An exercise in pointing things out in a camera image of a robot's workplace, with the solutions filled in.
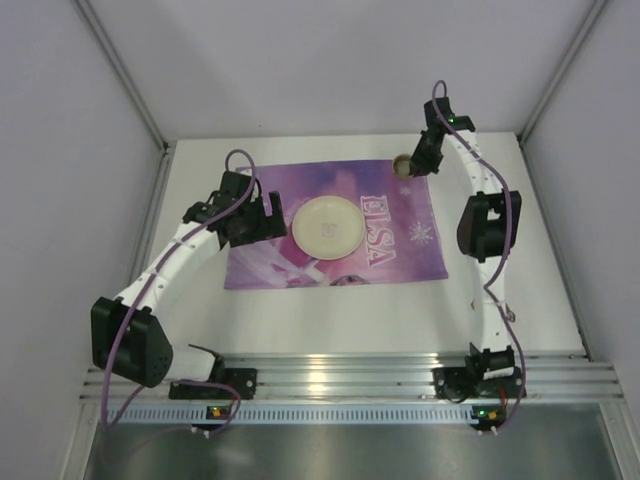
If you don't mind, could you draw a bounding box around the small glass cup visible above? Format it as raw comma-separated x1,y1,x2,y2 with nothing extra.
392,154,413,181

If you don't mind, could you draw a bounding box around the cream round plate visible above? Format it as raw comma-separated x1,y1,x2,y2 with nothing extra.
292,195,366,261

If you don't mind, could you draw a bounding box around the purple Elsa cloth placemat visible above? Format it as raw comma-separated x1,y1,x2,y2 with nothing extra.
225,159,448,290

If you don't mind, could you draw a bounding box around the iridescent metal fork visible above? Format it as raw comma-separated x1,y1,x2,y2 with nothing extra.
505,305,516,323

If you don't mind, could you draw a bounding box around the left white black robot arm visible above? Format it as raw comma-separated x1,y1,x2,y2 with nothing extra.
90,171,288,388

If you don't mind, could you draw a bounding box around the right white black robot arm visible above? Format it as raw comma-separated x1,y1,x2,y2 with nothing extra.
405,95,522,388

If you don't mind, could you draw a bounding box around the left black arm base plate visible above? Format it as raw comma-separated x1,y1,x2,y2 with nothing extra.
168,367,258,401

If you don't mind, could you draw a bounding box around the aluminium mounting rail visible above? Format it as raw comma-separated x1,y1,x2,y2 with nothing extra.
79,351,624,401

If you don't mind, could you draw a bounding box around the left aluminium corner post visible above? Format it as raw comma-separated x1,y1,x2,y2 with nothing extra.
74,0,171,147

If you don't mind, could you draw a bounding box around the aluminium corner post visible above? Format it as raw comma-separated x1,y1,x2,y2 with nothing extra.
74,0,171,147
516,0,612,146

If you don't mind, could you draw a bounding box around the white slotted cable duct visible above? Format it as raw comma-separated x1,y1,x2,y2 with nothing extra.
107,402,506,425

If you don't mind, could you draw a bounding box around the right aluminium corner post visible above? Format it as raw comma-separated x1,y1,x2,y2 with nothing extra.
516,0,612,146

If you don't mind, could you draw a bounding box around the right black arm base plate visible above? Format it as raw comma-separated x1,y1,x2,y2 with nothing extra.
432,367,524,403

